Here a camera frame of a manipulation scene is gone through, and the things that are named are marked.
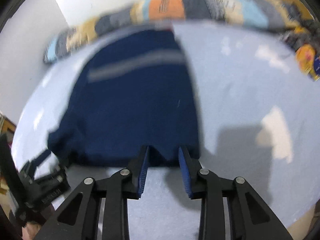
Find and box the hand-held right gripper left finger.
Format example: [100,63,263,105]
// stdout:
[34,145,150,240]

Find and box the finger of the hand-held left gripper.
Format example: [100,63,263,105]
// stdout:
[37,164,72,193]
[22,149,53,178]

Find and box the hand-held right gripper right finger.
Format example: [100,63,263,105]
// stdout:
[178,145,294,240]

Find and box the navy jacket with red collar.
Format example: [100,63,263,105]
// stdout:
[47,29,202,168]

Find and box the yellow wooden cabinet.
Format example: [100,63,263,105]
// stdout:
[0,114,17,143]

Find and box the light blue bed sheet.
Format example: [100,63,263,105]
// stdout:
[11,21,320,240]

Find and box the rolled patchwork quilt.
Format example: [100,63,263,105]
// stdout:
[43,0,300,64]

